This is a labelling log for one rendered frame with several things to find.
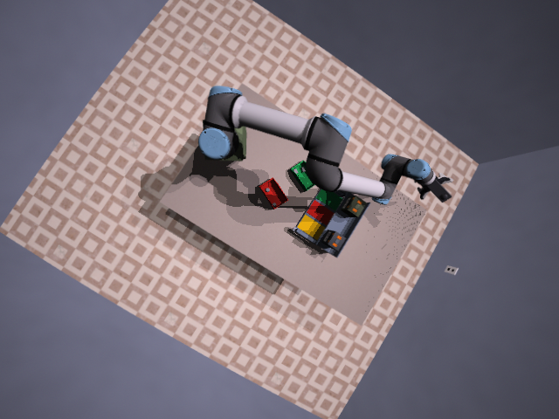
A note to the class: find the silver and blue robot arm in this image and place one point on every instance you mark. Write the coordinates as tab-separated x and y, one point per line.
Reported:
325	137

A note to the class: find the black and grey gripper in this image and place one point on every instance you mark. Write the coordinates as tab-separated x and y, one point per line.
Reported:
425	191

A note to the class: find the red bin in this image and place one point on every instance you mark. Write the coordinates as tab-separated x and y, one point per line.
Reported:
275	195

